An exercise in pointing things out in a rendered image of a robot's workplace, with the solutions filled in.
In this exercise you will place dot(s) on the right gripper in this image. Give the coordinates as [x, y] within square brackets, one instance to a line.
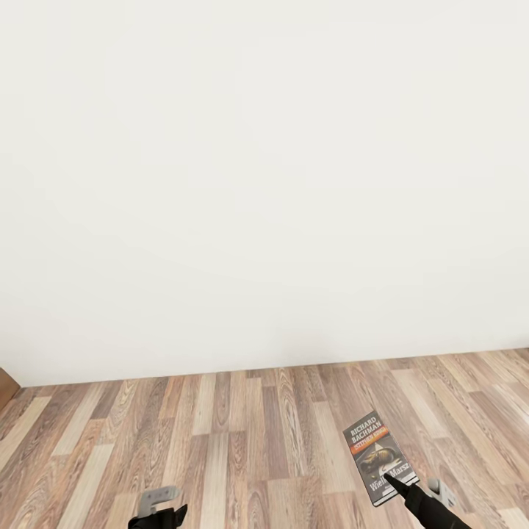
[430, 513]

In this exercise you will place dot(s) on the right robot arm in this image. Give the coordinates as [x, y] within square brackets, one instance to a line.
[430, 507]

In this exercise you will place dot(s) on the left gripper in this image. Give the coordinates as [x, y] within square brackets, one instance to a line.
[165, 519]

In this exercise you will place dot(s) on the hardback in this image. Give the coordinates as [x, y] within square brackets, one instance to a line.
[376, 453]

